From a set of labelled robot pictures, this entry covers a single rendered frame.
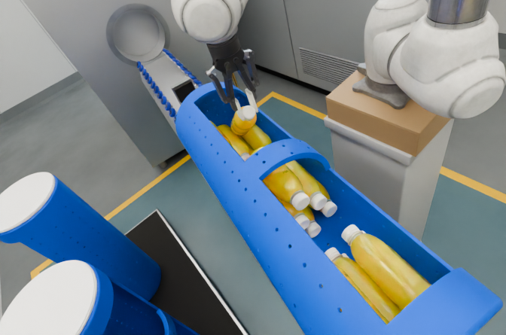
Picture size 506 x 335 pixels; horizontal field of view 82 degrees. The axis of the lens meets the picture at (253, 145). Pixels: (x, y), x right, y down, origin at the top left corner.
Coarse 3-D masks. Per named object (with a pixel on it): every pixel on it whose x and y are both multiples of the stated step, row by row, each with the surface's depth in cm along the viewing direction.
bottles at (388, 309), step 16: (224, 128) 100; (256, 128) 100; (240, 144) 93; (256, 144) 96; (288, 208) 72; (336, 208) 75; (304, 224) 71; (336, 256) 62; (400, 256) 61; (352, 272) 57; (368, 288) 55; (384, 304) 52
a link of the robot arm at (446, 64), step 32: (448, 0) 53; (480, 0) 51; (416, 32) 60; (448, 32) 56; (480, 32) 54; (416, 64) 62; (448, 64) 57; (480, 64) 55; (416, 96) 66; (448, 96) 59; (480, 96) 57
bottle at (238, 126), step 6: (234, 114) 88; (234, 120) 88; (240, 120) 85; (246, 120) 84; (252, 120) 85; (234, 126) 92; (240, 126) 87; (246, 126) 87; (234, 132) 99; (240, 132) 95; (246, 132) 98
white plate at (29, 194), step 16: (32, 176) 122; (48, 176) 119; (16, 192) 117; (32, 192) 114; (48, 192) 111; (0, 208) 112; (16, 208) 110; (32, 208) 107; (0, 224) 105; (16, 224) 104
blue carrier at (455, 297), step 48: (192, 96) 94; (240, 96) 106; (192, 144) 87; (288, 144) 69; (240, 192) 66; (336, 192) 77; (288, 240) 53; (336, 240) 76; (384, 240) 66; (288, 288) 52; (336, 288) 45; (432, 288) 41; (480, 288) 42
